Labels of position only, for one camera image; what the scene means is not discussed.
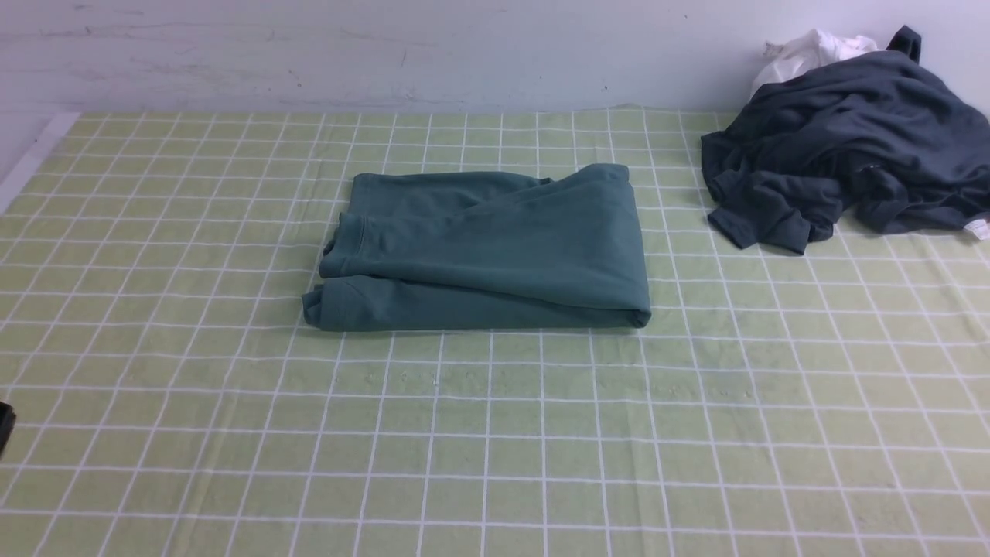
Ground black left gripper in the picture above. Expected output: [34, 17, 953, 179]
[0, 402, 15, 456]

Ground green long-sleeved shirt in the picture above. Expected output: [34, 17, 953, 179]
[302, 163, 653, 332]

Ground green checkered tablecloth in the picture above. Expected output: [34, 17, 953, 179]
[1, 107, 989, 556]

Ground white crumpled cloth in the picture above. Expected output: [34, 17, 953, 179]
[750, 29, 880, 96]

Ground dark grey crumpled garment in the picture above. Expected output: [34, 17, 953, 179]
[701, 26, 989, 255]

